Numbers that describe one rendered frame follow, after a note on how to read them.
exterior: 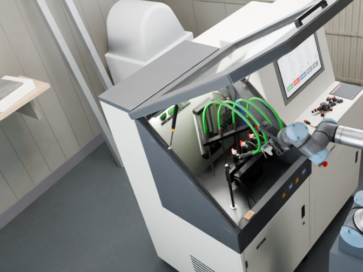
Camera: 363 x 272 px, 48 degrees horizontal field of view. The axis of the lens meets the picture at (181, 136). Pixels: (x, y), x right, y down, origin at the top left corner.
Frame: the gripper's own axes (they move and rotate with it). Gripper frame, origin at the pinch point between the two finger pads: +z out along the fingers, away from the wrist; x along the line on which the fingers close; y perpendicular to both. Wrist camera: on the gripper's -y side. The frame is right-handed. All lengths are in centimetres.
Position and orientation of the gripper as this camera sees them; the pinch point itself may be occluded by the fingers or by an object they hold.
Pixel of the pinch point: (267, 142)
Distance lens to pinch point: 197.5
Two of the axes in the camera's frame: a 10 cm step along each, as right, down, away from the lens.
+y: 6.7, 7.4, -0.6
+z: -1.1, 1.9, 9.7
